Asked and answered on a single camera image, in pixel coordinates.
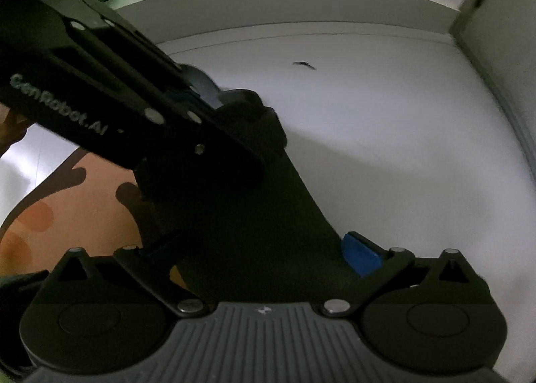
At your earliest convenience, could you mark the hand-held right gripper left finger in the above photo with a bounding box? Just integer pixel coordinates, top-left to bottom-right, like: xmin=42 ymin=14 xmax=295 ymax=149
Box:
xmin=46 ymin=232 xmax=207 ymax=317

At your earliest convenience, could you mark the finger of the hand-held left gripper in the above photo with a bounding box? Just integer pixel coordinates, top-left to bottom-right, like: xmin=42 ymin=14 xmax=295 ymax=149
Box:
xmin=54 ymin=37 xmax=265 ymax=177
xmin=73 ymin=0 xmax=204 ymax=106

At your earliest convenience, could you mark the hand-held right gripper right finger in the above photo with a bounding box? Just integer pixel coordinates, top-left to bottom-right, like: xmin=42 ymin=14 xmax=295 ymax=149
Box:
xmin=322 ymin=231 xmax=491 ymax=317

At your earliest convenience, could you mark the person's left hand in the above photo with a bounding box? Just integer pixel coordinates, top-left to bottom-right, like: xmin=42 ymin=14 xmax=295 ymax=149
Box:
xmin=0 ymin=109 xmax=30 ymax=155

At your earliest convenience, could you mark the orange rug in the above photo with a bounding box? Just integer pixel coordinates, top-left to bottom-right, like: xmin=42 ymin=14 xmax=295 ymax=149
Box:
xmin=0 ymin=148 xmax=193 ymax=283

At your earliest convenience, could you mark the grey wardrobe door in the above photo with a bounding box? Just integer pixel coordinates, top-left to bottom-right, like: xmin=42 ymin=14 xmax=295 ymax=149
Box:
xmin=450 ymin=0 xmax=536 ymax=166

